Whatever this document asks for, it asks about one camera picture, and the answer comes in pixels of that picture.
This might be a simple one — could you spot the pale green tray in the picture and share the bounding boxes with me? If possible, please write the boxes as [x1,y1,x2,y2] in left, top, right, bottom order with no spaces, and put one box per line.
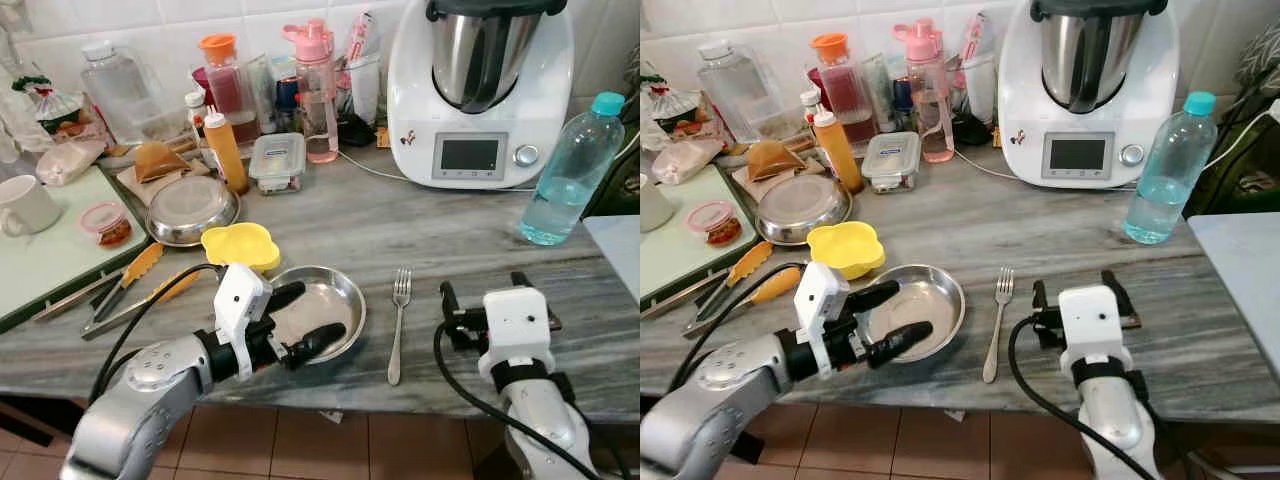
[0,164,153,337]
[640,164,759,311]

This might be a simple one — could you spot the white side table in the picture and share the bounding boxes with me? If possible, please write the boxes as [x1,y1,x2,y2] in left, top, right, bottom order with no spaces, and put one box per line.
[1186,211,1280,383]
[582,214,641,301]

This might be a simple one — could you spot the orange squeeze sauce bottle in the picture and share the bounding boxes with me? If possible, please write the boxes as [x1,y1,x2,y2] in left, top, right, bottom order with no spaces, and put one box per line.
[811,107,864,195]
[202,107,251,197]

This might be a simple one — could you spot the clear plastic pitcher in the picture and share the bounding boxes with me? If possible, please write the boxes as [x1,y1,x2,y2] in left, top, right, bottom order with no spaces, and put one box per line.
[79,39,168,147]
[696,39,788,144]

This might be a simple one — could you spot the clear bag with green ribbon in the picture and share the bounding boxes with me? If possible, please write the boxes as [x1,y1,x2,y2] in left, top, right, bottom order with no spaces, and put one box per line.
[644,74,714,140]
[11,74,93,142]

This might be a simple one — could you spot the teal-capped blue water bottle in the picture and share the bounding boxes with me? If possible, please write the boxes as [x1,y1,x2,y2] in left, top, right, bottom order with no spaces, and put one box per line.
[518,91,627,248]
[1121,90,1220,246]

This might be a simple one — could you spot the small pink-lidded food tub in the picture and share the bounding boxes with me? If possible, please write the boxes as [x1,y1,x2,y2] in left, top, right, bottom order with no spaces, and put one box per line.
[79,201,134,250]
[685,200,744,248]

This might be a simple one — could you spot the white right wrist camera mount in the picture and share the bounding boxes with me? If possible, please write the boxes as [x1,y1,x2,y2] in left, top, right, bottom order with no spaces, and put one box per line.
[480,287,555,377]
[1057,285,1135,377]

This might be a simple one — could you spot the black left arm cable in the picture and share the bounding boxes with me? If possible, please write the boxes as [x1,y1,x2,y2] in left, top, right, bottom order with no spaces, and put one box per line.
[88,263,223,403]
[668,262,807,391]

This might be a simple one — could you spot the yellow plastic bowl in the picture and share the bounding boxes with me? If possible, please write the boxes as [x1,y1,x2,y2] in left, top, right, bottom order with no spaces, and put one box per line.
[200,221,283,274]
[805,220,888,282]

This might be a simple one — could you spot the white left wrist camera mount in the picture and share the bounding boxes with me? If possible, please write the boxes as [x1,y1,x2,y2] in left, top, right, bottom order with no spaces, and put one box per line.
[213,263,273,382]
[793,262,852,380]

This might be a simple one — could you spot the steel fork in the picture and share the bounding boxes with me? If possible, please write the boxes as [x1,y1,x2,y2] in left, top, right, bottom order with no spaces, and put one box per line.
[981,266,1016,386]
[386,267,414,388]

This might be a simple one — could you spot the orange-tipped steel tongs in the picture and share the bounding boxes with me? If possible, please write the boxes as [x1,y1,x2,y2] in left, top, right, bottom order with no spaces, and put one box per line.
[682,239,803,340]
[78,241,217,342]

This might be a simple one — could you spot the pink and white packet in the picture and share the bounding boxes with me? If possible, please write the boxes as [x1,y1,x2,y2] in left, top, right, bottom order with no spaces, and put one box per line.
[958,11,998,123]
[342,11,382,127]

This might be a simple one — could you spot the white appliance cable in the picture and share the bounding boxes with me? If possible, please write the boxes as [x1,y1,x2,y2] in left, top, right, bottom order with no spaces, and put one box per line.
[336,148,543,193]
[953,148,1143,192]

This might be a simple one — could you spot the clip-lid glass food container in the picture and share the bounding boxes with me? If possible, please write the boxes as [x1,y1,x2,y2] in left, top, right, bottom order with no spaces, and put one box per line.
[247,131,308,196]
[860,130,923,195]

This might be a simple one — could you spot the beige paper wrap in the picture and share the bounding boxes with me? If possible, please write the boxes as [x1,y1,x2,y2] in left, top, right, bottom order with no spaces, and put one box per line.
[729,158,817,202]
[114,158,215,207]

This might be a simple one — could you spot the pink drinking bottle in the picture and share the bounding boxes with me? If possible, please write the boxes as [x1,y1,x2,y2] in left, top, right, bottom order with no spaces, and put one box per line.
[892,17,957,165]
[281,17,342,165]

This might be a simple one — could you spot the empty shallow steel plate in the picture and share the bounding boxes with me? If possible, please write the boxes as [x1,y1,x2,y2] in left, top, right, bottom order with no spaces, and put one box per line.
[264,264,368,365]
[860,263,968,364]

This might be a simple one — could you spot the white kitchen cooking machine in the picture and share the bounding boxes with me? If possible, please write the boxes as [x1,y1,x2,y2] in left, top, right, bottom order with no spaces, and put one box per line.
[996,0,1182,190]
[386,0,577,192]

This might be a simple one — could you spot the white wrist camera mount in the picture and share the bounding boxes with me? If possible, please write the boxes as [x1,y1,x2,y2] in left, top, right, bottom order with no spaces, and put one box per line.
[213,263,273,382]
[793,262,852,380]
[480,287,555,377]
[1057,285,1135,377]

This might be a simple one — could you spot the white mug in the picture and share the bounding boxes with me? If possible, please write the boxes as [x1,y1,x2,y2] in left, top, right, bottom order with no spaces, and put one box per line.
[0,174,64,239]
[640,174,679,234]

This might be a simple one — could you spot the small black object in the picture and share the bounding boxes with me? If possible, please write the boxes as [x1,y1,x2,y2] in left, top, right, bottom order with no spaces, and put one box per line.
[952,112,993,148]
[337,114,377,150]

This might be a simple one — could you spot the pinkish plastic bag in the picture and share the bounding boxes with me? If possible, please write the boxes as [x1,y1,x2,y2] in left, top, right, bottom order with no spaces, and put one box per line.
[649,137,726,187]
[34,139,109,189]

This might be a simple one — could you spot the orange-capped jug with red liquid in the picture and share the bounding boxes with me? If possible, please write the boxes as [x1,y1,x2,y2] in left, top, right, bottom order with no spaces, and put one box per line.
[809,32,877,147]
[197,32,264,150]

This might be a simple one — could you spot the covered steel dish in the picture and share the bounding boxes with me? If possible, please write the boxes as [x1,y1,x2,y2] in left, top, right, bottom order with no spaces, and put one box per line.
[145,175,242,248]
[754,173,854,248]

